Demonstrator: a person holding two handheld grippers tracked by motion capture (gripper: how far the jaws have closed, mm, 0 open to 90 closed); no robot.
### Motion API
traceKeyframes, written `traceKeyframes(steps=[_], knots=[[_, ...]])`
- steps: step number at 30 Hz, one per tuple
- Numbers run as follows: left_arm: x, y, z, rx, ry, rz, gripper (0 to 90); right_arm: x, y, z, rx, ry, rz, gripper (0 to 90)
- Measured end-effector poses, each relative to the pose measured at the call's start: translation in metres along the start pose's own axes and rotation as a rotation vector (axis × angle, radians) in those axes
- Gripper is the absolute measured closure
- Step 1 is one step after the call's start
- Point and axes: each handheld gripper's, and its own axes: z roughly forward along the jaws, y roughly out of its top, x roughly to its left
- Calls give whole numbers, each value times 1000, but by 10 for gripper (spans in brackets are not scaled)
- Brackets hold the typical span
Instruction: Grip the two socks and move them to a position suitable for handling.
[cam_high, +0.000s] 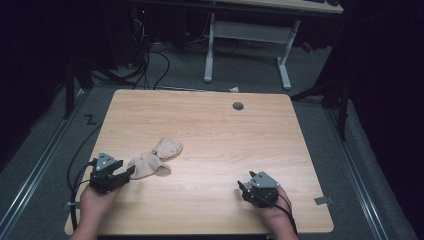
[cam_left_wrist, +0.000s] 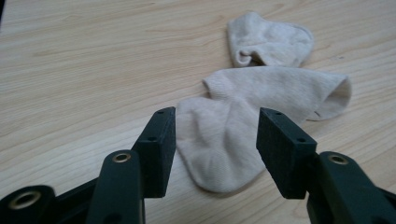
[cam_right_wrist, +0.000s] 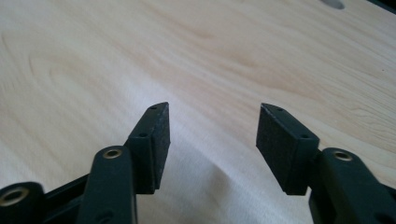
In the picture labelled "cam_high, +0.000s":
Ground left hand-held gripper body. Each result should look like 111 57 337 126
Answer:
88 151 132 195

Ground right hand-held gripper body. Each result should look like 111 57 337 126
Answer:
241 170 282 209

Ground beige sock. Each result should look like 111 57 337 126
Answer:
127 152 172 181
152 136 184 160

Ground person's right hand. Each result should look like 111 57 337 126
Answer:
254 187 295 232

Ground person's left hand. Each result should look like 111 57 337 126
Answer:
79 184 125 219

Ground grey tape strip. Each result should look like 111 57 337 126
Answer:
62 200 82 211
313 195 335 206

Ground black metal stand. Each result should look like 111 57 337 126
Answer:
62 58 96 120
290 74 352 142

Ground black computer tower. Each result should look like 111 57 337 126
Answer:
102 4 152 69

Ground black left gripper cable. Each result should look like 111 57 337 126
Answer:
66 122 104 232

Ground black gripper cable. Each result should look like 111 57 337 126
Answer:
263 192 299 235
66 122 104 232

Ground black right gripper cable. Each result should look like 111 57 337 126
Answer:
263 192 299 235

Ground metal floor rail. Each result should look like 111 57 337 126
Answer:
323 107 390 240
0 94 88 236

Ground black floor cables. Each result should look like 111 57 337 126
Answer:
94 41 172 91

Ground white desk with metal frame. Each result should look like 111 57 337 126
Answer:
203 0 345 91

